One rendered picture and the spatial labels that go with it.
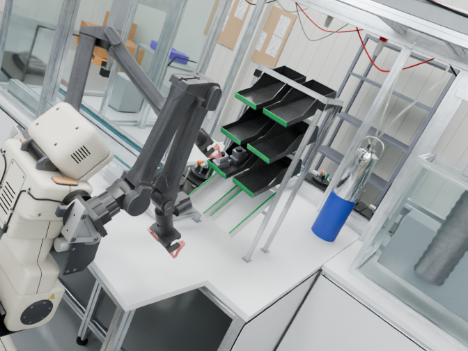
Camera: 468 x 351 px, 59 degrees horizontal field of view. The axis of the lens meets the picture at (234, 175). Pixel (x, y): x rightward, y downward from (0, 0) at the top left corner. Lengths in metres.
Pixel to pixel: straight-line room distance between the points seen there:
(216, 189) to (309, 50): 4.72
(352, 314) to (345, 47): 4.46
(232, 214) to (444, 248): 0.99
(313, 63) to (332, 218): 4.15
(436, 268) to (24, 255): 1.73
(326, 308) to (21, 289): 1.48
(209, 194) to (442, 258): 1.12
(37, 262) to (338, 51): 5.31
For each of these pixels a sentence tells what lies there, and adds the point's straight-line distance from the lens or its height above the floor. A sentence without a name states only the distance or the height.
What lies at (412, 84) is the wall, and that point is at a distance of 5.72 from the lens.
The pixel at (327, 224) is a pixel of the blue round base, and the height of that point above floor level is 0.96.
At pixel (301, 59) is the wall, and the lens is 6.46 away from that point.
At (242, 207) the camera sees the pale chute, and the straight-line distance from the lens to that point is 1.83.
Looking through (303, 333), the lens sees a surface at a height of 0.45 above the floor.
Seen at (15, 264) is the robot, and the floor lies 0.88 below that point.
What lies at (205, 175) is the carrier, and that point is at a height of 0.99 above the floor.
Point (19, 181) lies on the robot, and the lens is 1.30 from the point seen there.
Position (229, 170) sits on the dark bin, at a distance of 1.80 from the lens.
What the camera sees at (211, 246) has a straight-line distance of 1.90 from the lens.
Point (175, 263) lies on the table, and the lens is 1.71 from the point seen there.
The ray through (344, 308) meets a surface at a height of 0.73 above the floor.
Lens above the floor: 1.83
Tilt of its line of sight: 20 degrees down
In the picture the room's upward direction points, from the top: 24 degrees clockwise
